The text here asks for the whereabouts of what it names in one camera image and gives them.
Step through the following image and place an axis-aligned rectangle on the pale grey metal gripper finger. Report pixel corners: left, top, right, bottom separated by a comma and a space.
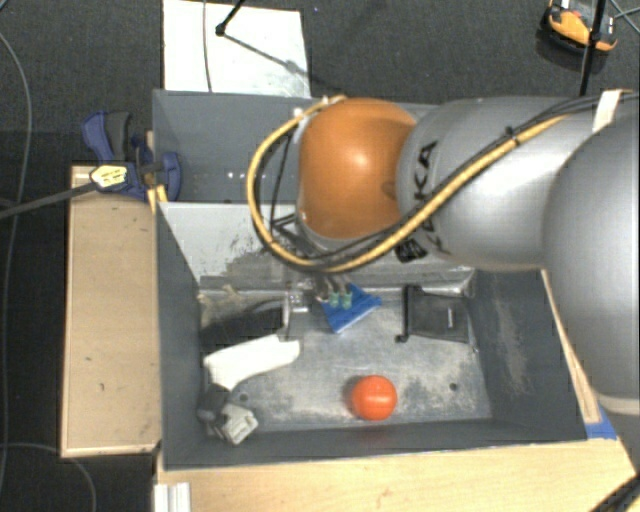
280, 292, 311, 343

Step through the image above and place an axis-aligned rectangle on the blue sponge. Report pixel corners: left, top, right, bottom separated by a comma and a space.
319, 283, 383, 335

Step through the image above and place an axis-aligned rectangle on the grey metal bin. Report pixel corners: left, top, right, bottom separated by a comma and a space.
151, 88, 589, 471

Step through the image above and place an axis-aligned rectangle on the orange-red ball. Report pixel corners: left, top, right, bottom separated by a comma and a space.
346, 374, 399, 422

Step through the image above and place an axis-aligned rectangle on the pale wood flat board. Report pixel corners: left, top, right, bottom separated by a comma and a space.
59, 164, 164, 459

